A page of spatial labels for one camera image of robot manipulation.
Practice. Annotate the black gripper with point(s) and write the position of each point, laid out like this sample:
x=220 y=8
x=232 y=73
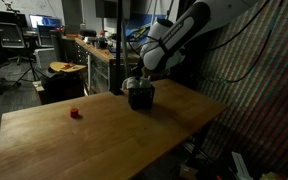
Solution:
x=140 y=71

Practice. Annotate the white grey knitted cloth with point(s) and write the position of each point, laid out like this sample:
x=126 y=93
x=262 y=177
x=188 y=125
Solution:
x=135 y=82

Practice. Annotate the black perforated box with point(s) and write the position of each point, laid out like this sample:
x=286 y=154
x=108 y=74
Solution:
x=141 y=98

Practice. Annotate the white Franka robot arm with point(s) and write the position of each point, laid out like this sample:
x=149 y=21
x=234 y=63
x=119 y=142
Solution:
x=177 y=33

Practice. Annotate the black vertical pole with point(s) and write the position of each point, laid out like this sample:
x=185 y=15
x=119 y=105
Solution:
x=118 y=50

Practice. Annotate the wooden top workbench cabinet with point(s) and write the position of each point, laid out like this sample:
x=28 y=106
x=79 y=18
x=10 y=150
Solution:
x=99 y=65

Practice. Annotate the blue board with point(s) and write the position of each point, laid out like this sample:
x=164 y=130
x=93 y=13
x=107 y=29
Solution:
x=137 y=28

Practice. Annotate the silver aluminium pole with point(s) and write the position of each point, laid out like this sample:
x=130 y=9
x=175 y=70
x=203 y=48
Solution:
x=154 y=10
x=169 y=8

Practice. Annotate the round wooden stool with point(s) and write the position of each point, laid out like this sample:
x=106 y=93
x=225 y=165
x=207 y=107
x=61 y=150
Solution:
x=65 y=66

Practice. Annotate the small red block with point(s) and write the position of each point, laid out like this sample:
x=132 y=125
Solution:
x=74 y=113

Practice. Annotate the black bag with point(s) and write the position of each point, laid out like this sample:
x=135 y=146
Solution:
x=62 y=87

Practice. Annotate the lit blue computer monitor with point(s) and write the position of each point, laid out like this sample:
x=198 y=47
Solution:
x=45 y=20

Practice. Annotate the striped colourful backdrop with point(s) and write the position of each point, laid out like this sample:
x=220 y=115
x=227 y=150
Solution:
x=267 y=110

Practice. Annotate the mesh back office chair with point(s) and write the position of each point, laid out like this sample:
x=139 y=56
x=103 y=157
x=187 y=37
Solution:
x=10 y=35

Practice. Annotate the yellow green object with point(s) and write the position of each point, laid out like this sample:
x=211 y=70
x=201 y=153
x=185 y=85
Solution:
x=268 y=176

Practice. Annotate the dark wall screen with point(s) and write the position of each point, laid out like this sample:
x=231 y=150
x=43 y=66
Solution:
x=109 y=8

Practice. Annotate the black camera tripod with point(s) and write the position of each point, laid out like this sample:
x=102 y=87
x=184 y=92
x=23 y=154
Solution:
x=30 y=68

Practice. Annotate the white plastic bracket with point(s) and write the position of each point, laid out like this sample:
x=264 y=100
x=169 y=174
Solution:
x=241 y=165

